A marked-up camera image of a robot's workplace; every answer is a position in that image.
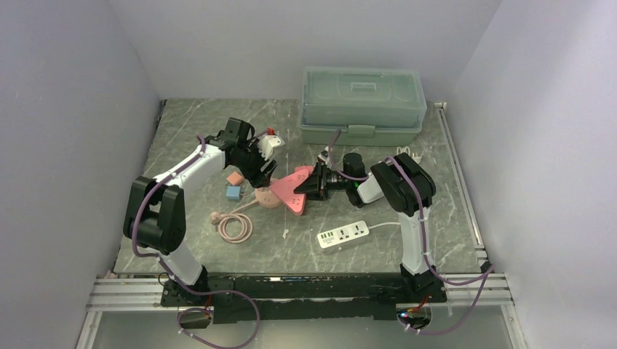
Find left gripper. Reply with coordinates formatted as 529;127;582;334
232;139;278;188

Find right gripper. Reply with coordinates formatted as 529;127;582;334
294;163;351;201

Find round pink socket hub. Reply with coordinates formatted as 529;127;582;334
254;187;282;209

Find pink triangular socket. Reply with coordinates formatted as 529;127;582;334
270;172;309;216

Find orange charger cube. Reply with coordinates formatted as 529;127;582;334
226;172;244;186

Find pink cable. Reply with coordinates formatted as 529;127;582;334
209;197;261;245

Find white power strip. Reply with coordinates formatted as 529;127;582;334
317;220;370;250

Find white power strip cable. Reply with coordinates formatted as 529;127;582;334
368;145;423;230

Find pink plug adapter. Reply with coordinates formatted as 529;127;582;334
295;165;314;174

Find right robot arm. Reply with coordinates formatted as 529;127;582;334
294;153;444;302

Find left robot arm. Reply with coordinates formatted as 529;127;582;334
123;118;284;305

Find blue charger cube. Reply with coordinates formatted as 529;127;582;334
226;185;243;201

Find green plastic storage box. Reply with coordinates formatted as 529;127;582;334
298;66;427;147

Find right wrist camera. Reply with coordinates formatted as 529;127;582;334
317;151;330;164

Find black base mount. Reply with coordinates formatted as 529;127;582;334
160;272;447;324

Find aluminium rail frame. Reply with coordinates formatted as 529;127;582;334
79;106;512;348

